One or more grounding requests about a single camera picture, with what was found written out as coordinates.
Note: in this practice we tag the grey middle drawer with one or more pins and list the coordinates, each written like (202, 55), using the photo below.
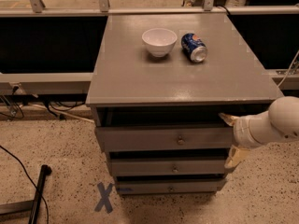
(168, 162)

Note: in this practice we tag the white bowl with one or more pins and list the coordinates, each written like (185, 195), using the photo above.
(159, 41)

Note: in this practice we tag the blue tape cross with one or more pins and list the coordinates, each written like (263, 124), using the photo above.
(104, 201)

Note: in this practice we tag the grey drawer cabinet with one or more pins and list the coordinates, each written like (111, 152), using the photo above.
(126, 75)

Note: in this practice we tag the grey drawer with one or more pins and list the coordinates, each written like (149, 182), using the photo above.
(156, 184)
(168, 127)
(168, 162)

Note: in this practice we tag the grey bottom drawer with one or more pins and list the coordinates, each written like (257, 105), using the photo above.
(156, 184)

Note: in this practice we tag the blue soda can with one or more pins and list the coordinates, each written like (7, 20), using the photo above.
(194, 47)

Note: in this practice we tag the grey railing beam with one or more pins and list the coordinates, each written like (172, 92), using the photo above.
(46, 83)

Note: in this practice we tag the grey top drawer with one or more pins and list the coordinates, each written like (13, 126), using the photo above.
(168, 127)

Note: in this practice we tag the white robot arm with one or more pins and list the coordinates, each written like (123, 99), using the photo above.
(280, 123)

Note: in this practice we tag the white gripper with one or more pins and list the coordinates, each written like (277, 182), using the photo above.
(241, 133)

